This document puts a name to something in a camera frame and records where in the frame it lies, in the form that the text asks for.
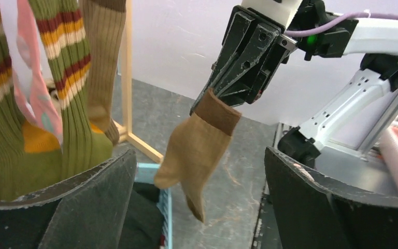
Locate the blue plastic basket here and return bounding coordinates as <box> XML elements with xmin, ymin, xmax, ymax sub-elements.
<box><xmin>133</xmin><ymin>162</ymin><xmax>173</xmax><ymax>249</ymax></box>

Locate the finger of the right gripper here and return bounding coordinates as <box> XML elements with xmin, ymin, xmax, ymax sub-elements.
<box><xmin>216</xmin><ymin>24</ymin><xmax>297</xmax><ymax>105</ymax></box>
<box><xmin>190</xmin><ymin>5</ymin><xmax>258</xmax><ymax>114</ymax></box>

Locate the wooden frame stand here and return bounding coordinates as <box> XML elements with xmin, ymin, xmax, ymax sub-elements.
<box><xmin>114</xmin><ymin>0</ymin><xmax>163</xmax><ymax>163</ymax></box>

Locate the tan brown sock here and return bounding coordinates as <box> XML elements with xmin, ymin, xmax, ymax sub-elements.
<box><xmin>78</xmin><ymin>0</ymin><xmax>126</xmax><ymax>145</ymax></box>

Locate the black sock in basket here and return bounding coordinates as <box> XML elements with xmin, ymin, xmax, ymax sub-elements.
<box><xmin>118</xmin><ymin>186</ymin><xmax>164</xmax><ymax>249</ymax></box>

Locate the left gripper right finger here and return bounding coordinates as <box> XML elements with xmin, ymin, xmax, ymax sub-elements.
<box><xmin>264</xmin><ymin>147</ymin><xmax>398</xmax><ymax>248</ymax></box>

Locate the green striped sock left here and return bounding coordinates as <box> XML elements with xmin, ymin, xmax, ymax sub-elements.
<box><xmin>0</xmin><ymin>13</ymin><xmax>62</xmax><ymax>201</ymax></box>

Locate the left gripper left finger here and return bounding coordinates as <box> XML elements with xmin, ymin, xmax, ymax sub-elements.
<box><xmin>0</xmin><ymin>150</ymin><xmax>137</xmax><ymax>248</ymax></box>

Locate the green striped sock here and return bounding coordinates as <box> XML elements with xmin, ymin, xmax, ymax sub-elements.
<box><xmin>29</xmin><ymin>0</ymin><xmax>113</xmax><ymax>180</ymax></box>
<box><xmin>0</xmin><ymin>13</ymin><xmax>62</xmax><ymax>201</ymax></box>

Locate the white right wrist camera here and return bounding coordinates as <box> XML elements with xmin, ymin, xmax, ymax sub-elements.
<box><xmin>240</xmin><ymin>0</ymin><xmax>302</xmax><ymax>29</ymax></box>

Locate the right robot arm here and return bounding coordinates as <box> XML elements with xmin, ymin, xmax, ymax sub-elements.
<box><xmin>204</xmin><ymin>1</ymin><xmax>398</xmax><ymax>167</ymax></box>

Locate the pink sock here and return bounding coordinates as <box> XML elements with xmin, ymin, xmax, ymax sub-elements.
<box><xmin>13</xmin><ymin>0</ymin><xmax>63</xmax><ymax>144</ymax></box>

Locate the green striped sock right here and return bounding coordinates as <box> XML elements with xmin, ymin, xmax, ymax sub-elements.
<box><xmin>29</xmin><ymin>0</ymin><xmax>113</xmax><ymax>180</ymax></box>

